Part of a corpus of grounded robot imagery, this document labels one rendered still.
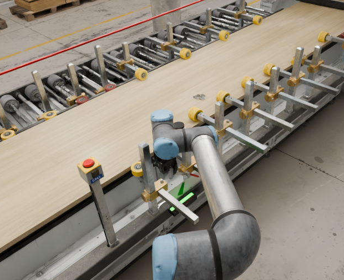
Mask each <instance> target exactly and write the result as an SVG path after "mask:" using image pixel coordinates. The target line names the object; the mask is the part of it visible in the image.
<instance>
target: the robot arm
mask: <svg viewBox="0 0 344 280"><path fill-rule="evenodd" d="M173 118H174V116H173V113H172V112H171V111H170V110H167V109H159V110H156V111H154V112H153V113H152V114H151V115H150V120H151V128H152V135H153V148H154V149H153V153H154V157H153V158H152V161H153V167H155V166H157V167H158V168H159V170H160V173H159V175H160V176H162V175H165V174H167V175H166V176H165V179H168V178H169V179H172V178H173V177H174V176H175V174H176V173H177V170H178V165H177V162H176V158H175V157H176V156H177V155H178V153H183V152H193V154H194V158H195V161H196V165H197V167H198V171H199V175H200V178H201V181H202V184H203V187H204V191H205V194H206V198H207V200H208V204H209V207H210V211H211V214H212V217H213V220H214V221H213V223H212V225H211V229H206V230H201V231H193V232H184V233H176V234H172V233H169V234H167V235H164V236H158V237H156V238H155V239H154V241H153V250H152V258H153V280H234V279H236V278H237V277H239V276H240V275H242V274H243V273H244V272H245V271H246V270H247V269H248V268H249V267H250V265H251V264H252V262H253V261H254V259H255V257H256V255H257V253H258V251H259V247H260V241H261V233H260V228H259V225H258V223H257V221H256V218H255V217H254V215H253V214H252V213H250V212H249V211H246V210H244V207H243V205H242V203H241V201H240V198H239V196H238V194H237V191H236V189H235V187H234V185H233V183H232V180H231V178H230V176H229V174H228V172H227V169H226V167H225V165H224V163H223V161H222V158H221V156H220V153H219V151H218V149H217V135H216V132H215V128H214V127H213V126H202V127H193V128H184V129H175V128H174V122H173ZM154 161H156V163H155V164H154Z"/></svg>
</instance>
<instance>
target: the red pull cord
mask: <svg viewBox="0 0 344 280"><path fill-rule="evenodd" d="M202 1H204V0H199V1H196V2H193V3H190V4H187V5H185V6H182V7H179V8H176V9H174V10H171V11H168V12H165V13H162V14H160V15H157V16H155V17H151V18H149V19H146V20H143V21H141V22H138V23H135V24H132V25H130V26H127V27H124V28H121V29H119V30H116V31H113V32H110V33H107V34H105V35H102V36H100V37H97V38H93V39H91V40H88V41H86V42H83V43H80V44H77V45H75V46H72V47H69V48H66V49H63V50H61V51H58V52H55V53H52V54H50V55H47V56H44V57H42V58H38V59H36V60H33V61H31V62H28V63H25V64H22V65H20V66H17V67H14V68H11V69H8V70H6V71H3V72H0V76H1V75H3V74H6V73H8V72H11V71H14V70H16V69H20V68H22V67H25V66H28V65H30V64H33V63H36V62H39V61H41V60H44V59H46V58H49V57H52V56H55V55H58V54H60V53H63V52H66V51H68V50H71V49H73V48H77V47H79V46H82V45H84V44H87V43H90V42H93V41H96V40H98V39H101V38H104V37H106V36H109V35H111V34H114V33H117V32H120V31H123V30H125V29H128V28H131V27H134V26H137V25H139V24H142V23H144V22H147V21H150V20H152V19H155V18H158V17H161V16H164V15H166V14H169V13H171V12H175V11H177V10H180V9H182V8H185V7H188V6H191V5H193V4H196V3H199V2H202Z"/></svg>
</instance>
